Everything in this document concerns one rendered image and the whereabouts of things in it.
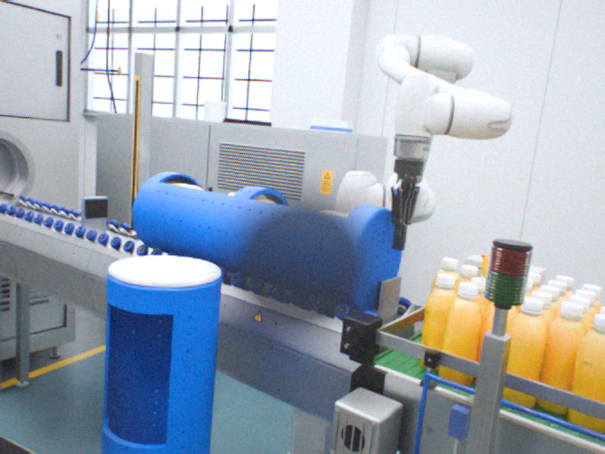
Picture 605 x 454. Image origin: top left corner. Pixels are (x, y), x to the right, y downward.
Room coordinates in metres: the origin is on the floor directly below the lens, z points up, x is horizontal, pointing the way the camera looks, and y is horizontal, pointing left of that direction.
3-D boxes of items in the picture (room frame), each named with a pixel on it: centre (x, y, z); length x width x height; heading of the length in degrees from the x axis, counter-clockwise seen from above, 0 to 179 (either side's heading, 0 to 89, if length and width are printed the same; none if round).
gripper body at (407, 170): (1.42, -0.26, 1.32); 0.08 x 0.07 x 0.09; 145
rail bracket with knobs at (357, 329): (1.21, -0.16, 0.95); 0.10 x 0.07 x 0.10; 145
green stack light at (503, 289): (0.89, -0.34, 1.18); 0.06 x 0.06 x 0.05
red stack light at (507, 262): (0.89, -0.34, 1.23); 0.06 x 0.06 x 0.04
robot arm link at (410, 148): (1.42, -0.26, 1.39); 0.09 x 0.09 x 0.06
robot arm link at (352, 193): (2.24, -0.22, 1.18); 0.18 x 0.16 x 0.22; 91
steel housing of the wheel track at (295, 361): (2.01, 0.61, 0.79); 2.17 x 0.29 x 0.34; 55
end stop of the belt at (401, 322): (1.36, -0.31, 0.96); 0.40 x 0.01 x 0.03; 145
